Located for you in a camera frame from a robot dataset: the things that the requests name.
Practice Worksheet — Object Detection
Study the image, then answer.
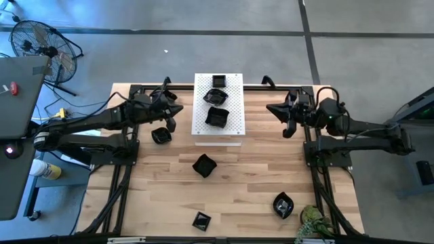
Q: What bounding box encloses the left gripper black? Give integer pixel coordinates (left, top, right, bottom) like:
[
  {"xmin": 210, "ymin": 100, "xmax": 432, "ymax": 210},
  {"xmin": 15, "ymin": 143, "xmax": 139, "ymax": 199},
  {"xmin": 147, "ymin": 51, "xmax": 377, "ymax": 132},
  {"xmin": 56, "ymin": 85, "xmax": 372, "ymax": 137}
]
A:
[{"xmin": 134, "ymin": 93, "xmax": 184, "ymax": 133}]

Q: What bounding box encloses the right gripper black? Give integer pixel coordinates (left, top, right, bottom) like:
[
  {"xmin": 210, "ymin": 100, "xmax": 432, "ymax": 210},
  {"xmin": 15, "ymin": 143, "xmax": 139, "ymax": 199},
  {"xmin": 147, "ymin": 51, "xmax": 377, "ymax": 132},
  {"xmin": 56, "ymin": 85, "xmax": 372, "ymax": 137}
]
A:
[{"xmin": 267, "ymin": 101, "xmax": 318, "ymax": 139}]

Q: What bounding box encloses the leaf-shaped black plate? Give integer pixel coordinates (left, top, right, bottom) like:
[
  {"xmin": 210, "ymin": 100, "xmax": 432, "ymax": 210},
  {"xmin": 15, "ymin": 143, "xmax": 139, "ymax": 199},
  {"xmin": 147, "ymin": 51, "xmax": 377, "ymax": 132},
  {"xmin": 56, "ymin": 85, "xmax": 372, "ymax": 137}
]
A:
[
  {"xmin": 272, "ymin": 191, "xmax": 295, "ymax": 220},
  {"xmin": 203, "ymin": 88, "xmax": 229, "ymax": 106},
  {"xmin": 151, "ymin": 127, "xmax": 173, "ymax": 145}
]

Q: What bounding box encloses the white perforated shelf riser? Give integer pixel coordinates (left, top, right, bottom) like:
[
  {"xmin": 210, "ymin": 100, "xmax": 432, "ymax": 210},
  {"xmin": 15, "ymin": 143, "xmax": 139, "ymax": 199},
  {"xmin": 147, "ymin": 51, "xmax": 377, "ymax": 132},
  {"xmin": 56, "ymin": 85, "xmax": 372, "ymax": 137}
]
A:
[{"xmin": 191, "ymin": 73, "xmax": 247, "ymax": 146}]

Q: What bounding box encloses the potted green succulent plant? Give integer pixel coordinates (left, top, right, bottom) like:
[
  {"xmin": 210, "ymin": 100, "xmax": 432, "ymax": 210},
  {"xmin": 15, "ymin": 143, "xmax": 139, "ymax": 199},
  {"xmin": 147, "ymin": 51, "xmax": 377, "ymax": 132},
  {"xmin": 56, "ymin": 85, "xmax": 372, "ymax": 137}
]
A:
[{"xmin": 294, "ymin": 205, "xmax": 336, "ymax": 244}]

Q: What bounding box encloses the grey equipment cart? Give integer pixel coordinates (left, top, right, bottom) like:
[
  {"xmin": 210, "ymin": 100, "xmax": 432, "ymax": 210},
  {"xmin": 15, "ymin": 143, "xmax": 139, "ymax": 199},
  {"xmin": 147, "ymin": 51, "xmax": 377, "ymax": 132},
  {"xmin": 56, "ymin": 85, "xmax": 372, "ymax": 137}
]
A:
[{"xmin": 391, "ymin": 86, "xmax": 434, "ymax": 199}]

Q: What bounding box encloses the white yellow spray bottle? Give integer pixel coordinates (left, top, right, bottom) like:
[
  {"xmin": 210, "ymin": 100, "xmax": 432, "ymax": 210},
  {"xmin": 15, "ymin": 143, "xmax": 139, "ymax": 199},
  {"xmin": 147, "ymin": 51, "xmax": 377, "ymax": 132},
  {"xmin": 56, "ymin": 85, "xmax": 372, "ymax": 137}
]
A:
[{"xmin": 29, "ymin": 159, "xmax": 62, "ymax": 180}]

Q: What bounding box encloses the black floor fan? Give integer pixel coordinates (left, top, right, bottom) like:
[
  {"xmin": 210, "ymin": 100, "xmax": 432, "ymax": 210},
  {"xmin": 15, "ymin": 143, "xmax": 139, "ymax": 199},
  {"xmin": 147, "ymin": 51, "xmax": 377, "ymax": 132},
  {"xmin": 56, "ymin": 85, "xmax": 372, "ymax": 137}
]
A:
[{"xmin": 9, "ymin": 19, "xmax": 84, "ymax": 98}]

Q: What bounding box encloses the black box device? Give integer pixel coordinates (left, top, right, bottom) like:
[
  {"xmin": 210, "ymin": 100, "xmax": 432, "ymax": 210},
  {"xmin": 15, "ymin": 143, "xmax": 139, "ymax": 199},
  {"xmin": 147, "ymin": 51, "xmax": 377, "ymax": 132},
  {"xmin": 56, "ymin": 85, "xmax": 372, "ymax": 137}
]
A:
[{"xmin": 416, "ymin": 160, "xmax": 434, "ymax": 186}]

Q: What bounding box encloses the grey desk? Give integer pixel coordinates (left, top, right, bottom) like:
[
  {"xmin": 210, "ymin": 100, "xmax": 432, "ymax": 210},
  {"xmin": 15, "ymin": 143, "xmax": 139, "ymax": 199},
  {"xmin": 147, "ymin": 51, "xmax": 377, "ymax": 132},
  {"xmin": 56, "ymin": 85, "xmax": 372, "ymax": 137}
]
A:
[{"xmin": 0, "ymin": 55, "xmax": 94, "ymax": 222}]

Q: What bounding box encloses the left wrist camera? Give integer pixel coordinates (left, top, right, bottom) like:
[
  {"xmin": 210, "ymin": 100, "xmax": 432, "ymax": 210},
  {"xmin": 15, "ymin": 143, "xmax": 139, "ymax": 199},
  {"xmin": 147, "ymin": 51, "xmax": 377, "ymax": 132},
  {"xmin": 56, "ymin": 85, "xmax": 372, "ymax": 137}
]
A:
[{"xmin": 149, "ymin": 88, "xmax": 167, "ymax": 102}]

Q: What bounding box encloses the black aluminium table frame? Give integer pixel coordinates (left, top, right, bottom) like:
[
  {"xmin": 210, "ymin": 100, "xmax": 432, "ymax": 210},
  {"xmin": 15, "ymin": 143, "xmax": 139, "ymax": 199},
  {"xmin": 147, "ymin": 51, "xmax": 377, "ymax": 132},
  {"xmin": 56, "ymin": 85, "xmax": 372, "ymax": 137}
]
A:
[{"xmin": 81, "ymin": 83, "xmax": 363, "ymax": 238}]

